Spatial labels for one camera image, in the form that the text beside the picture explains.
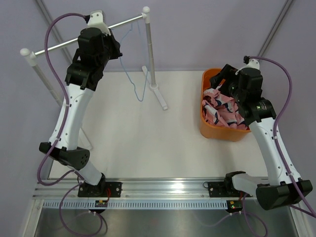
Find black right mount plate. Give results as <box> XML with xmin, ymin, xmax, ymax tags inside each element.
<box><xmin>203</xmin><ymin>181</ymin><xmax>234</xmax><ymax>198</ymax></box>

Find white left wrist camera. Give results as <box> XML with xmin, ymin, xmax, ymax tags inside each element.
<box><xmin>87</xmin><ymin>10</ymin><xmax>112</xmax><ymax>36</ymax></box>

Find light blue wire hanger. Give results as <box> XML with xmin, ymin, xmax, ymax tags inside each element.
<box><xmin>119</xmin><ymin>21</ymin><xmax>148</xmax><ymax>103</ymax></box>

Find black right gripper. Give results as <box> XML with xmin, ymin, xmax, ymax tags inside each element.
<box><xmin>209</xmin><ymin>64</ymin><xmax>245</xmax><ymax>103</ymax></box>

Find pink patterned shorts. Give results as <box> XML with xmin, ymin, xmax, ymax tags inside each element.
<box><xmin>201</xmin><ymin>85</ymin><xmax>249</xmax><ymax>130</ymax></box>

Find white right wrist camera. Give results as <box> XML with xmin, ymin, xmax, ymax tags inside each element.
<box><xmin>235</xmin><ymin>56</ymin><xmax>260</xmax><ymax>75</ymax></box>

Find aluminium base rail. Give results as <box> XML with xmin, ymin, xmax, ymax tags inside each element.
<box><xmin>33</xmin><ymin>178</ymin><xmax>245</xmax><ymax>200</ymax></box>

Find black left mount plate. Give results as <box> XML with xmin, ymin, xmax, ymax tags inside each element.
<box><xmin>78</xmin><ymin>182</ymin><xmax>122</xmax><ymax>198</ymax></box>

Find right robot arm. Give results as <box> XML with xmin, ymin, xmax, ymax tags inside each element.
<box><xmin>210</xmin><ymin>63</ymin><xmax>313</xmax><ymax>210</ymax></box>

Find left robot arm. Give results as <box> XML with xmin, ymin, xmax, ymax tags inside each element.
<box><xmin>39</xmin><ymin>27</ymin><xmax>122</xmax><ymax>197</ymax></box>

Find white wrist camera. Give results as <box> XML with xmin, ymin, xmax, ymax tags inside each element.
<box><xmin>87</xmin><ymin>10</ymin><xmax>112</xmax><ymax>36</ymax></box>
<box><xmin>235</xmin><ymin>56</ymin><xmax>260</xmax><ymax>75</ymax></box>

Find black mount plate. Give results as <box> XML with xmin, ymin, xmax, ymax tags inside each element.
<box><xmin>78</xmin><ymin>182</ymin><xmax>122</xmax><ymax>198</ymax></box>
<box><xmin>203</xmin><ymin>181</ymin><xmax>234</xmax><ymax>198</ymax></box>

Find white slotted cable duct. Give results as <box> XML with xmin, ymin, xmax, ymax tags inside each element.
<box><xmin>43</xmin><ymin>199</ymin><xmax>228</xmax><ymax>210</ymax></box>

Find white and silver clothes rack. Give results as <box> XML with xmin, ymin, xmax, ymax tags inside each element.
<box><xmin>20</xmin><ymin>6</ymin><xmax>168</xmax><ymax>150</ymax></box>

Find orange plastic basket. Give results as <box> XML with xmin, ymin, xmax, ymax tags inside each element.
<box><xmin>199</xmin><ymin>68</ymin><xmax>251</xmax><ymax>142</ymax></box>

